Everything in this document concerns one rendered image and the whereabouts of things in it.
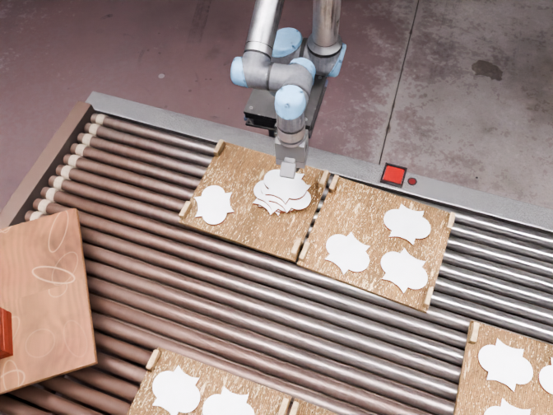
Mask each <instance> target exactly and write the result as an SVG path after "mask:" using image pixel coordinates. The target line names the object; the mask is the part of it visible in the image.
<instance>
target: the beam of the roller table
mask: <svg viewBox="0 0 553 415"><path fill-rule="evenodd" d="M86 103H89V104H92V106H93V108H94V110H95V112H96V113H97V114H105V115H108V116H109V117H111V118H115V119H120V120H123V121H127V122H129V123H133V124H139V125H141V126H145V127H148V128H153V129H157V130H160V131H163V132H167V133H172V134H175V135H179V136H182V137H185V138H191V139H194V140H197V141H200V142H206V143H209V144H212V145H217V143H218V142H219V141H220V139H222V140H224V141H225V142H229V143H232V144H235V145H238V146H241V147H246V148H248V149H252V150H255V151H258V152H263V153H266V154H268V155H272V156H276V153H275V144H274V143H275V140H276V139H275V138H272V137H268V136H266V135H262V134H259V133H253V132H250V131H246V130H243V129H240V128H234V127H231V126H227V125H224V124H218V123H215V122H212V121H208V120H205V119H199V118H195V117H192V116H189V115H186V114H180V113H176V112H173V111H169V110H164V109H161V108H157V107H154V106H150V105H144V104H141V103H137V102H135V101H131V100H125V99H122V98H118V97H115V96H110V95H106V94H103V93H99V92H96V91H92V92H91V94H90V96H89V97H88V99H87V100H86ZM305 165H306V166H311V167H313V168H316V169H320V170H328V171H329V172H330V176H332V177H334V175H338V176H339V177H341V178H343V179H346V180H350V181H354V182H356V183H359V184H363V185H366V186H369V187H372V188H376V189H381V190H384V191H388V192H390V193H394V194H399V195H402V196H406V197H409V198H414V199H418V200H421V201H424V202H427V203H433V204H436V205H440V206H443V207H446V208H452V209H455V210H458V211H461V212H466V213H470V214H473V215H477V216H479V217H485V218H489V219H491V220H495V221H501V222H503V223H507V224H510V225H513V226H519V227H522V228H525V229H528V230H532V231H537V232H541V233H544V234H547V235H553V209H549V208H546V207H540V206H537V205H533V204H530V203H525V202H521V201H518V200H514V199H511V198H505V197H502V196H499V195H495V194H489V193H486V192H482V191H479V190H476V189H470V188H467V187H463V186H460V185H456V184H451V183H448V182H444V181H441V180H435V179H431V178H428V177H425V176H422V175H416V174H412V173H409V172H407V173H406V176H405V179H404V182H403V186H402V188H398V187H395V186H392V185H388V184H383V183H380V179H381V176H382V173H383V168H384V166H381V165H377V164H374V163H371V162H368V161H362V160H358V159H355V158H351V157H348V156H343V155H339V154H336V153H332V152H326V151H323V150H320V149H317V148H313V147H309V152H308V155H307V160H306V163H305ZM409 178H415V179H416V180H417V183H416V185H409V184H408V183H407V180H408V179H409Z"/></svg>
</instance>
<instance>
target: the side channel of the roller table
mask: <svg viewBox="0 0 553 415"><path fill-rule="evenodd" d="M94 113H96V112H95V110H94V108H93V106H92V104H89V103H86V102H82V101H78V102H77V103H76V104H75V106H74V107H73V109H72V111H71V112H70V113H69V115H68V116H67V117H66V119H65V120H64V121H63V123H62V125H61V126H60V128H59V129H58V131H57V132H56V133H55V134H54V136H53V138H52V139H51V140H50V142H49V144H48V145H47V147H46V148H45V149H44V150H43V152H42V153H41V155H40V156H39V158H38V159H37V161H36V162H35V163H34V165H33V166H32V167H31V169H30V171H29V172H28V173H27V175H26V177H25V178H24V179H23V180H22V181H21V183H20V185H19V186H18V188H17V189H16V191H15V192H14V194H13V195H12V196H11V197H10V199H9V200H8V202H7V204H6V205H5V206H4V208H3V209H2V211H1V212H0V229H3V228H6V227H9V226H14V225H17V224H20V223H21V222H26V220H25V214H26V213H27V212H28V211H29V210H32V211H35V212H36V211H37V210H34V208H33V202H34V201H35V200H36V199H37V198H41V199H45V198H42V197H41V195H40V193H41V190H42V188H44V187H49V188H52V187H50V186H49V178H50V177H51V176H52V175H55V176H57V177H59V175H57V174H56V169H57V167H58V166H59V165H64V166H66V165H65V164H64V163H63V158H64V156H65V155H66V154H71V155H73V154H72V153H71V151H70V148H71V145H72V144H73V143H77V144H79V143H78V142H77V137H78V135H79V134H80V133H85V132H84V127H85V125H86V124H87V123H90V124H92V122H91V116H92V115H93V114H94Z"/></svg>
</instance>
